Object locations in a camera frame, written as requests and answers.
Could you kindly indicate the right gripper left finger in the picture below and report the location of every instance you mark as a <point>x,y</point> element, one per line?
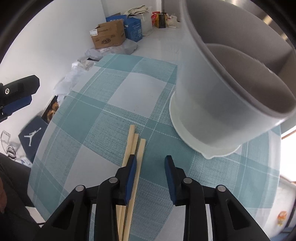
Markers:
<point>126,176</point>

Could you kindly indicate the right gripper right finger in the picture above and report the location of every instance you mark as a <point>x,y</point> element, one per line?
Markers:
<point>175,177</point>

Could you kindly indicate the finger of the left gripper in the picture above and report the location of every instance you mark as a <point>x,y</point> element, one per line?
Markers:
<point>18,89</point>
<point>9,109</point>

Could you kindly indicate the wooden chopstick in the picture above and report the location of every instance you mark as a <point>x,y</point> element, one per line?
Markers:
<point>123,210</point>
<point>128,221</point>
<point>124,162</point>

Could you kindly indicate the person's left hand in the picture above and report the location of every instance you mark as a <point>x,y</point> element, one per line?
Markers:
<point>3,197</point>

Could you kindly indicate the navy jordan shoe box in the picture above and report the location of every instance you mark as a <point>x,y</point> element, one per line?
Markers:
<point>31,136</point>

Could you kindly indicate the brown shoe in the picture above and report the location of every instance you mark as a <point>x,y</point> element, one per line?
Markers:
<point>55,106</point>
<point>50,115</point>

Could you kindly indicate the white plastic bag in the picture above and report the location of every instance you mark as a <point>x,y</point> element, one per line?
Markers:
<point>64,86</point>

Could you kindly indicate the teal white checkered cloth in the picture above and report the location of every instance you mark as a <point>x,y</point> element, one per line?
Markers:
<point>85,142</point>

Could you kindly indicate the brown cardboard box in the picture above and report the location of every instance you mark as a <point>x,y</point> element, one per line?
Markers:
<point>109,34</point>

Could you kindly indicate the grey plastic parcel bag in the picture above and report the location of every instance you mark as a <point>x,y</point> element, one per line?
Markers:
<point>126,48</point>

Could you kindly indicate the white grey utensil holder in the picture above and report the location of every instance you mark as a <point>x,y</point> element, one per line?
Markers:
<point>235,78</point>

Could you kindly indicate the blue cardboard box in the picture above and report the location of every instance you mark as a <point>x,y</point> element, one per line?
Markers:
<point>132,26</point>

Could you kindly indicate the cream cloth bag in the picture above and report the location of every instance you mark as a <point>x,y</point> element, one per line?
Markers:
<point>138,10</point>

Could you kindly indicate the beige tote bag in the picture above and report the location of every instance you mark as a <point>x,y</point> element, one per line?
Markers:
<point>171,21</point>

